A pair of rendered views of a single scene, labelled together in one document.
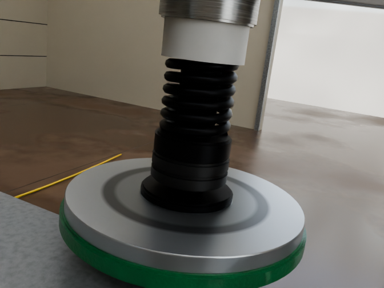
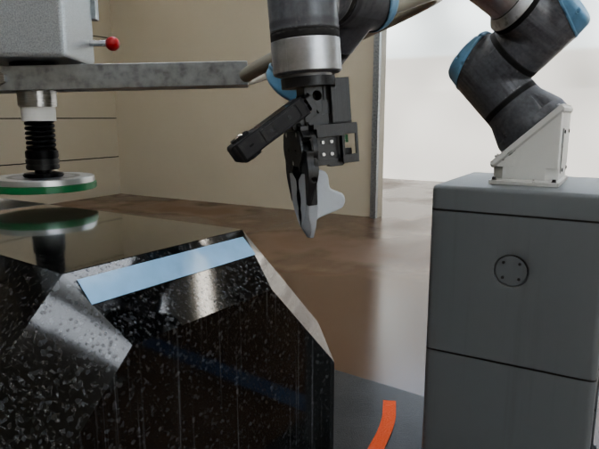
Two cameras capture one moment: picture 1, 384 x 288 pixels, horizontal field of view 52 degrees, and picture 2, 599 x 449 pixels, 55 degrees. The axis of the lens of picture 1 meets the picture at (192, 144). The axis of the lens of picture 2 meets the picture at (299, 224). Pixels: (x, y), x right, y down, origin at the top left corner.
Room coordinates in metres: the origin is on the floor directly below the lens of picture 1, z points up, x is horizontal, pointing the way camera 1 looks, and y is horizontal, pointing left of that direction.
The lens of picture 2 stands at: (-0.87, -0.71, 1.01)
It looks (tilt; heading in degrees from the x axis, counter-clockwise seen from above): 11 degrees down; 6
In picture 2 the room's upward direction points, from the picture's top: straight up
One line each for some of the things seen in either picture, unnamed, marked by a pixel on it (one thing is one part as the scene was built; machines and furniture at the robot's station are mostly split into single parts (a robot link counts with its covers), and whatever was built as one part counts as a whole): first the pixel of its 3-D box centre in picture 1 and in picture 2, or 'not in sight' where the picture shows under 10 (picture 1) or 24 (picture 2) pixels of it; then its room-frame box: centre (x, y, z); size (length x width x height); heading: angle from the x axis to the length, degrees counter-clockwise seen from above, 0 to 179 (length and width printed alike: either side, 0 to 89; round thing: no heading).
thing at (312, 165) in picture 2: not in sight; (307, 171); (-0.12, -0.63, 0.94); 0.05 x 0.02 x 0.09; 26
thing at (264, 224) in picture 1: (186, 199); (44, 178); (0.33, 0.00, 0.88); 0.21 x 0.21 x 0.01
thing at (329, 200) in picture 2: not in sight; (324, 203); (-0.11, -0.65, 0.90); 0.06 x 0.03 x 0.09; 116
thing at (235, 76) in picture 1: (199, 88); (40, 132); (0.33, 0.00, 0.98); 0.06 x 0.06 x 0.09
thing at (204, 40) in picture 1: (205, 38); (38, 112); (0.33, 0.00, 1.02); 0.07 x 0.07 x 0.04
